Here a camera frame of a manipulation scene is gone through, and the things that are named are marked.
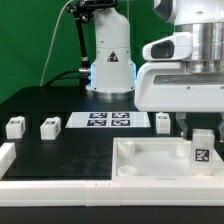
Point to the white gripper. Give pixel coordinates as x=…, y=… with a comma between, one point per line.
x=164, y=85

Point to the white square table top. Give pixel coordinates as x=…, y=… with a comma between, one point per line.
x=161, y=158

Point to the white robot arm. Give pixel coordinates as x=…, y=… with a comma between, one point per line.
x=204, y=19

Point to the white right fence bar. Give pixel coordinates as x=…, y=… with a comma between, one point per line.
x=218, y=166

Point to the white fence bar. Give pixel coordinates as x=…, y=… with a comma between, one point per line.
x=108, y=193
x=7, y=157
x=218, y=166

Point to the white front fence bar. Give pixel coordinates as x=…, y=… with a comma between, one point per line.
x=108, y=193

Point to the white sheet with tags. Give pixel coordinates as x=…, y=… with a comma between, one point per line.
x=108, y=120

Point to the white left fence bar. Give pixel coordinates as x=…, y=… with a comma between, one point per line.
x=7, y=157

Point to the black camera stand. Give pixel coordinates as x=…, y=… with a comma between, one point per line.
x=83, y=12

